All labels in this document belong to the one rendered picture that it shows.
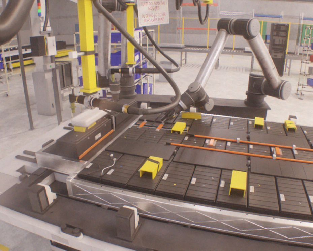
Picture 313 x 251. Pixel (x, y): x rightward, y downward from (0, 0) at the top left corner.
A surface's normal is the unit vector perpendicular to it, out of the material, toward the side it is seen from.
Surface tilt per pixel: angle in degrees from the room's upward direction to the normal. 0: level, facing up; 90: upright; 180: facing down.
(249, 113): 90
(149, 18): 90
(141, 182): 0
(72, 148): 90
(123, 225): 90
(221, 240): 0
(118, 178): 0
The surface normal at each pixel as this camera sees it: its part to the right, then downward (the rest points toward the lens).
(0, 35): 0.84, 0.51
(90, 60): 0.84, 0.20
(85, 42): -0.54, 0.31
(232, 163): 0.00, -0.93
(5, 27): 0.91, -0.05
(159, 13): 0.63, 0.29
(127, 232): -0.31, 0.35
